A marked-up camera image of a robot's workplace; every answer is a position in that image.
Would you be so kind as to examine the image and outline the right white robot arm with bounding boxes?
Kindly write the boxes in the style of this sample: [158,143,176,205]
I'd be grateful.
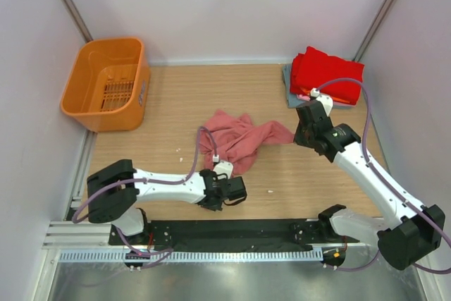
[294,99,450,271]

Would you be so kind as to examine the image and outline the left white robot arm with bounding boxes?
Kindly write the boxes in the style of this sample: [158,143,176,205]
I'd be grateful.
[87,159,247,245]

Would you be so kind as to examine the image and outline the light pink folded t shirt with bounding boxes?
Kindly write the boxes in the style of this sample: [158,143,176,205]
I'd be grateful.
[295,94,353,109]

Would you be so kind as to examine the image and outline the grey folded t shirt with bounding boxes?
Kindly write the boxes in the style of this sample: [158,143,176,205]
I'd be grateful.
[281,63,353,110]

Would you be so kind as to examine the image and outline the orange folded t shirt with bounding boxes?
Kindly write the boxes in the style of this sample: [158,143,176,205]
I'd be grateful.
[296,87,352,106]

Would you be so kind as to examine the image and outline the red folded t shirt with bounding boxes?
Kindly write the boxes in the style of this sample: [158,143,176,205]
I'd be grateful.
[290,46,364,106]

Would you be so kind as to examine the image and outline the orange plastic basket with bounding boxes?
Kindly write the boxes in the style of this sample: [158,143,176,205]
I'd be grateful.
[60,37,150,133]

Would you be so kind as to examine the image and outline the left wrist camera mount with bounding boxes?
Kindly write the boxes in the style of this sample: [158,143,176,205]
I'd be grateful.
[212,154,233,178]

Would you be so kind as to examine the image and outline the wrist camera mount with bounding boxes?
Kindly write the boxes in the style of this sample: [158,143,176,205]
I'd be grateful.
[212,154,233,178]
[310,87,333,116]

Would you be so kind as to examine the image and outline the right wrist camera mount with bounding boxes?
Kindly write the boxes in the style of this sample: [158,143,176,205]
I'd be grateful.
[310,87,333,116]

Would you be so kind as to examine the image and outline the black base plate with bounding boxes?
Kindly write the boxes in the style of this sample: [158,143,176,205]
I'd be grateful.
[125,219,357,251]

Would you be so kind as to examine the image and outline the aluminium frame rail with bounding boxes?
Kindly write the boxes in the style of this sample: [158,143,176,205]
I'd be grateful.
[42,193,113,251]

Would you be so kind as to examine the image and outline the white slotted cable duct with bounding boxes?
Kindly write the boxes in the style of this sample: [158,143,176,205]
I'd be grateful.
[58,247,323,264]

